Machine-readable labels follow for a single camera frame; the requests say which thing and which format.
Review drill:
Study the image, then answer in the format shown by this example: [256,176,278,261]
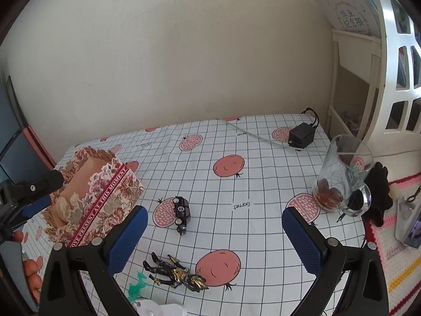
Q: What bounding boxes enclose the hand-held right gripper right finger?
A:
[283,206,389,316]

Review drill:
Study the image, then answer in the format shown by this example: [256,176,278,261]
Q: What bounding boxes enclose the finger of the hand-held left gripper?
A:
[0,170,64,205]
[0,197,52,238]

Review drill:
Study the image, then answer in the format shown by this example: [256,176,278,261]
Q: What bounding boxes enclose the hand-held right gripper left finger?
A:
[39,205,149,316]

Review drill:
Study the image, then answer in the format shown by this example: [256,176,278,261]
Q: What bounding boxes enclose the cream lace cloth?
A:
[54,195,81,229]

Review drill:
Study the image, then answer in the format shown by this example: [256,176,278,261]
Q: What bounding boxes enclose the floral paper box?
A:
[41,146,145,247]

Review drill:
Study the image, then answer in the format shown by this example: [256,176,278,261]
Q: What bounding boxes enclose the green plastic toy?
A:
[128,270,148,300]

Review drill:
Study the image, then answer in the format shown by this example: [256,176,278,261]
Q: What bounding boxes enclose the black patterned hair ties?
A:
[143,252,209,292]

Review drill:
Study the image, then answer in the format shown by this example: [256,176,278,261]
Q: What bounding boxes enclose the black toy car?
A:
[172,196,192,236]

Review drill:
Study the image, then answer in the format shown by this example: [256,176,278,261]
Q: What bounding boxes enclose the white plastic device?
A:
[133,298,188,316]

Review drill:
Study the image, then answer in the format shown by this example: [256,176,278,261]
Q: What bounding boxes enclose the desktop with checked fruit tablecloth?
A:
[20,113,367,316]

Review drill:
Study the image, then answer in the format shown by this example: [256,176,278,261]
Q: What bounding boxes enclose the person's left hand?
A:
[13,230,44,305]

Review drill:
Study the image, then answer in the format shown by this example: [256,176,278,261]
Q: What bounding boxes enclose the pink board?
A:
[21,124,57,170]

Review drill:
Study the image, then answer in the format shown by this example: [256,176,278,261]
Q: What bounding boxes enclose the dark grey refrigerator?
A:
[0,76,40,185]

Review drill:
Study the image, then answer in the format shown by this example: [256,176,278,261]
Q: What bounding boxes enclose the glass mug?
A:
[312,134,375,218]

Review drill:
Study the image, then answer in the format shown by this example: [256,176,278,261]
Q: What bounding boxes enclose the black cloth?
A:
[360,162,393,228]

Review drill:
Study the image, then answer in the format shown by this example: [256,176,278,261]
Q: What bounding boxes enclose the pink striped crochet mat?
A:
[363,173,421,316]

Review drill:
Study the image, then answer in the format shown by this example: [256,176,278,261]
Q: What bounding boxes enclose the white plastic appliance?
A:
[393,184,421,249]

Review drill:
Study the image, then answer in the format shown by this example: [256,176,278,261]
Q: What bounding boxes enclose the black power adapter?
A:
[288,122,316,149]

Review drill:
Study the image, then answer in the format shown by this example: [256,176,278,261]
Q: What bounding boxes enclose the white bookshelf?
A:
[327,0,421,159]

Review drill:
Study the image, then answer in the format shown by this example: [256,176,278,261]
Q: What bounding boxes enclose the white album with wreath print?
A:
[307,0,384,37]

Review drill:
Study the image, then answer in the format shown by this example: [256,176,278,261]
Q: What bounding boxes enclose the grey cable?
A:
[225,118,290,146]

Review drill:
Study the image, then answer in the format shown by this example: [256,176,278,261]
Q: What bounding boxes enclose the black adapter cable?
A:
[301,107,321,129]

